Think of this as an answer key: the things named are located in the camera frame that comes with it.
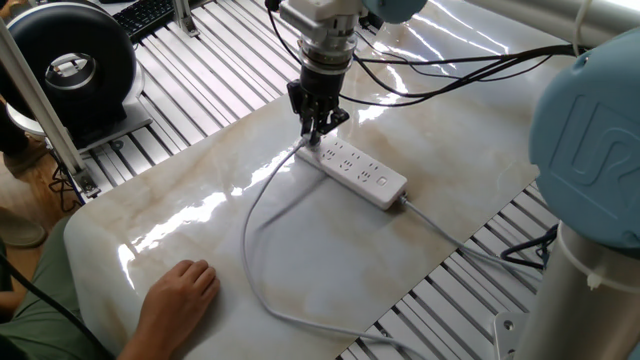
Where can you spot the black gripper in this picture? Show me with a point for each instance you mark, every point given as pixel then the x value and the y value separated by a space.
pixel 320 87

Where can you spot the white power strip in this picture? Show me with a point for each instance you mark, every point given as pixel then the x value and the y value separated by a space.
pixel 355 170

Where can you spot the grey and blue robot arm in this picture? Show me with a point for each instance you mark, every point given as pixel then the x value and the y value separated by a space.
pixel 590 150

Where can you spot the person's right hand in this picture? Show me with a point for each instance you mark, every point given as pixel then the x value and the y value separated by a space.
pixel 175 305

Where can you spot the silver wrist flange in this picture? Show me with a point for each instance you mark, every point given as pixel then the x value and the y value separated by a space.
pixel 325 52

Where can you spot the glossy marble pattern mat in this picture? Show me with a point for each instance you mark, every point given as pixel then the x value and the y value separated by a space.
pixel 350 250

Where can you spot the black keyboard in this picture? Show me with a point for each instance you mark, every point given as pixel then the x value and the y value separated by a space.
pixel 145 17

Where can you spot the olive shoe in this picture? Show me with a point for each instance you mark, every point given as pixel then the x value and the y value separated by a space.
pixel 20 230

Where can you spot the person's green trousers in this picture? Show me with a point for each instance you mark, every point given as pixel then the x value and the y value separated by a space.
pixel 50 300

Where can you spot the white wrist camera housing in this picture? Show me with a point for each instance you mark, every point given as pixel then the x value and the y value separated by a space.
pixel 320 12

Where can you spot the aluminium frame post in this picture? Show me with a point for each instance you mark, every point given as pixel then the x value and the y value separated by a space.
pixel 37 107
pixel 185 17

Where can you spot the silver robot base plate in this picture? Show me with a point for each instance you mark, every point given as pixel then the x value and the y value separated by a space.
pixel 507 332

